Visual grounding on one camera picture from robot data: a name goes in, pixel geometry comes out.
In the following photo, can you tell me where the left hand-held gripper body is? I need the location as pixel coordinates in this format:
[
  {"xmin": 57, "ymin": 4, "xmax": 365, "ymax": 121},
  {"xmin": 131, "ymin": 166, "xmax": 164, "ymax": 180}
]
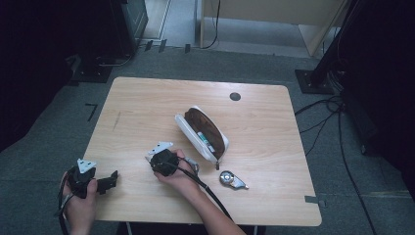
[{"xmin": 66, "ymin": 158, "xmax": 100, "ymax": 200}]

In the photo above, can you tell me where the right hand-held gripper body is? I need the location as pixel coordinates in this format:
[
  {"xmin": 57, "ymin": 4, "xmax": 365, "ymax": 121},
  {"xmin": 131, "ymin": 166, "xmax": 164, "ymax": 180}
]
[{"xmin": 144, "ymin": 140, "xmax": 181, "ymax": 178}]

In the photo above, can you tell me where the white pencil case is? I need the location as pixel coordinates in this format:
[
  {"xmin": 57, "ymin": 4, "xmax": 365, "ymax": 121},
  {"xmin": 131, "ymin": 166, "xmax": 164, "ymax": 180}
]
[{"xmin": 173, "ymin": 105, "xmax": 230, "ymax": 171}]

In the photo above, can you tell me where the person's right hand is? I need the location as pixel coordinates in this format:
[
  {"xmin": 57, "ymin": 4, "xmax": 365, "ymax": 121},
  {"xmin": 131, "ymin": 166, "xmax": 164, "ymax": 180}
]
[{"xmin": 153, "ymin": 148, "xmax": 201, "ymax": 195}]

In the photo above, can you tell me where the person's left hand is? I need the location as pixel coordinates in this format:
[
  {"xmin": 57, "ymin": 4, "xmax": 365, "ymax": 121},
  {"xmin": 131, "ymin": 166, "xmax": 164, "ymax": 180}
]
[{"xmin": 59, "ymin": 172, "xmax": 99, "ymax": 232}]

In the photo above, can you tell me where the correction tape dispenser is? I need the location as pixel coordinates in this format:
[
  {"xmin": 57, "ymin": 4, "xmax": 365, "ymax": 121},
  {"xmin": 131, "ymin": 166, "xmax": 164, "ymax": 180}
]
[{"xmin": 218, "ymin": 169, "xmax": 250, "ymax": 191}]

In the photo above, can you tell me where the dark curtain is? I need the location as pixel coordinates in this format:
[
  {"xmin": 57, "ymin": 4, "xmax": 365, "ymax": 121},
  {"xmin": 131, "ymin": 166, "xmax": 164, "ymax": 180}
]
[
  {"xmin": 337, "ymin": 0, "xmax": 415, "ymax": 201},
  {"xmin": 0, "ymin": 0, "xmax": 114, "ymax": 154}
]

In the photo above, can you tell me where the black cabinet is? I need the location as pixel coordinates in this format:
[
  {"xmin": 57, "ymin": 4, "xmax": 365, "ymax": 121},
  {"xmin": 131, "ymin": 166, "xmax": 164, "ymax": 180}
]
[{"xmin": 109, "ymin": 0, "xmax": 150, "ymax": 59}]

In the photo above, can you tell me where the black metal stand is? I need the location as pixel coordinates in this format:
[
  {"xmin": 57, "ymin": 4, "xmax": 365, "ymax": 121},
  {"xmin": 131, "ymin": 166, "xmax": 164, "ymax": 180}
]
[{"xmin": 295, "ymin": 0, "xmax": 361, "ymax": 96}]

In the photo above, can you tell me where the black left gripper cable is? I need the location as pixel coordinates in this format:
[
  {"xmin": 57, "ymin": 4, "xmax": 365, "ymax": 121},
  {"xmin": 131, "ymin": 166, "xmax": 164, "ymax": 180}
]
[{"xmin": 53, "ymin": 167, "xmax": 75, "ymax": 235}]

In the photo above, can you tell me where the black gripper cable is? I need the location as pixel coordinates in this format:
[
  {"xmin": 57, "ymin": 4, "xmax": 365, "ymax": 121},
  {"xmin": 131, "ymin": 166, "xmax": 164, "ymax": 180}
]
[
  {"xmin": 53, "ymin": 167, "xmax": 75, "ymax": 235},
  {"xmin": 167, "ymin": 161, "xmax": 233, "ymax": 221}
]

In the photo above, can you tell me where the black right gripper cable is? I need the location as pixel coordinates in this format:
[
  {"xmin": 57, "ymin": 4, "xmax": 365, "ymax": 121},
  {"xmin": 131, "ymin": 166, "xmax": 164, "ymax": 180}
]
[{"xmin": 167, "ymin": 161, "xmax": 233, "ymax": 221}]

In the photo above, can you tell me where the black stand base plate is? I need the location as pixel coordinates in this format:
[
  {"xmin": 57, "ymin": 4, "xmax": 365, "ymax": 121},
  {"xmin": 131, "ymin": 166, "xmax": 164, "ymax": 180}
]
[{"xmin": 67, "ymin": 53, "xmax": 115, "ymax": 87}]

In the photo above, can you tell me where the black hanging cable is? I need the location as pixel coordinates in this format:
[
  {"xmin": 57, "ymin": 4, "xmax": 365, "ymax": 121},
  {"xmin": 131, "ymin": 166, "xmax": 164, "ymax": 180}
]
[{"xmin": 200, "ymin": 0, "xmax": 221, "ymax": 50}]

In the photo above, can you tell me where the long black floor cable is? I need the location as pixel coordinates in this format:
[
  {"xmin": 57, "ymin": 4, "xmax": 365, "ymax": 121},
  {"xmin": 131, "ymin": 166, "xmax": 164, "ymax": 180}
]
[{"xmin": 336, "ymin": 104, "xmax": 373, "ymax": 235}]

